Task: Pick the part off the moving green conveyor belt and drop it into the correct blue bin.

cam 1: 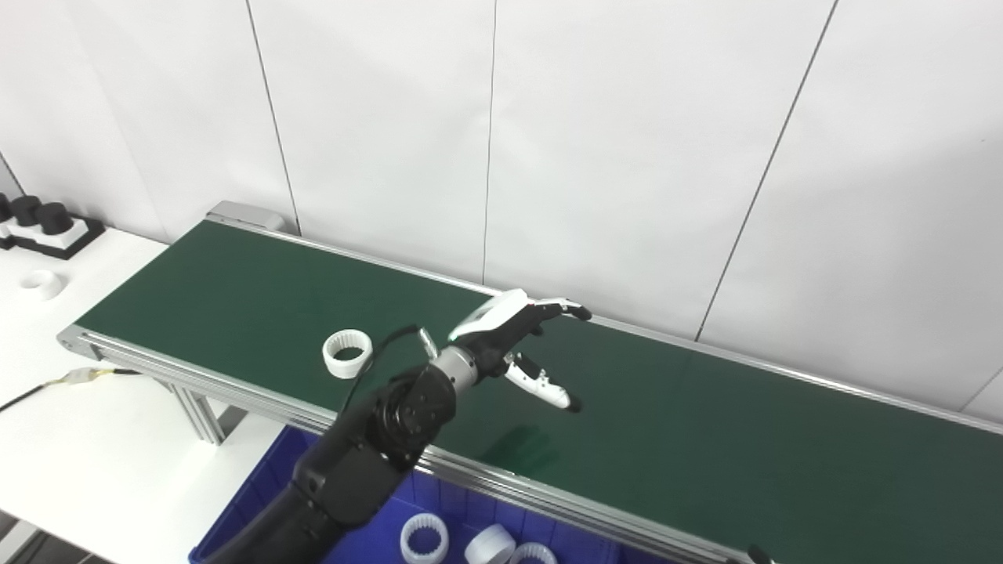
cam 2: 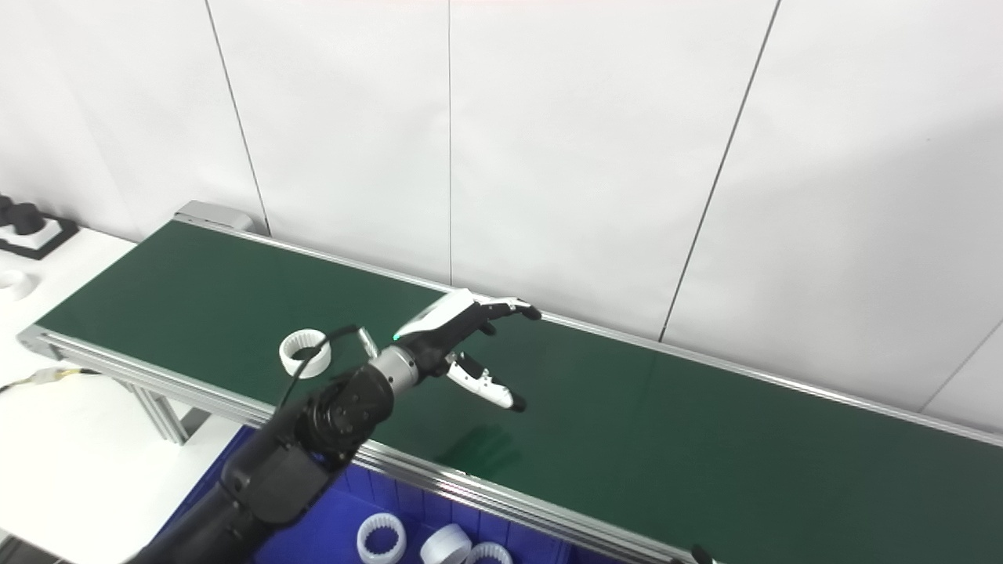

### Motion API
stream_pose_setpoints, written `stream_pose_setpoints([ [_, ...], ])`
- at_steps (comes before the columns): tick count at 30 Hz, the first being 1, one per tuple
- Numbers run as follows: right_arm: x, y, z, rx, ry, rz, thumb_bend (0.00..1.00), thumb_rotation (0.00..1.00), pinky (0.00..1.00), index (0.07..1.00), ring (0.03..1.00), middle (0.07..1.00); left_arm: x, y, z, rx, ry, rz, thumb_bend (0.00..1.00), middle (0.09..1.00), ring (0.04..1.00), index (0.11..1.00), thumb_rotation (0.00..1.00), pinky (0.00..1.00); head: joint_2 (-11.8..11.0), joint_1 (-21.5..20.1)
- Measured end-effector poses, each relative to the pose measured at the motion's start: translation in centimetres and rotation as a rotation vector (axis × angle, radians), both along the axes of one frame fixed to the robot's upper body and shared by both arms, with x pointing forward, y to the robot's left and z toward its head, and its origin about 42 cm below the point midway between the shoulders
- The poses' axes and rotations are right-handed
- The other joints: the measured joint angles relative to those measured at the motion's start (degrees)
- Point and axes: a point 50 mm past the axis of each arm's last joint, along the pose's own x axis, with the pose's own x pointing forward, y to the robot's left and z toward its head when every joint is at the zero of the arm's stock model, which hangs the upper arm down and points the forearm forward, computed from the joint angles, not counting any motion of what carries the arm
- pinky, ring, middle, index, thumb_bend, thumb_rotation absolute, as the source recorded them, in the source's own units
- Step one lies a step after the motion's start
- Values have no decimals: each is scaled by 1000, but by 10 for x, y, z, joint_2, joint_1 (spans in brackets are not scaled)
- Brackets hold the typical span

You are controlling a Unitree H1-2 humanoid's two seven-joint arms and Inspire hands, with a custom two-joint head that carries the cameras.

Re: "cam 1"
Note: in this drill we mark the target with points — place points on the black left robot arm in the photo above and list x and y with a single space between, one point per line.
360 462

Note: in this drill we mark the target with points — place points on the grey conveyor motor cover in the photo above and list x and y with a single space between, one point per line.
243 213

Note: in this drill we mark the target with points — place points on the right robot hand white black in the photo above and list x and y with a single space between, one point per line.
760 556

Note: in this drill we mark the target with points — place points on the black cylinder on fixture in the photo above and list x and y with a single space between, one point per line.
26 210
4 208
55 218

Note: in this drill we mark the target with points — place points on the green conveyor belt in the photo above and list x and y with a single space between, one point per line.
705 439
235 389

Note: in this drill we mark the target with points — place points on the blue bin with white rings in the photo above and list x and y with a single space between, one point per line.
258 501

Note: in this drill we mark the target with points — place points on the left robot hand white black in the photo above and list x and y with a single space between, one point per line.
494 333

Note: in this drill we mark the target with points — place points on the aluminium conveyor leg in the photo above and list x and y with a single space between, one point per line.
200 411

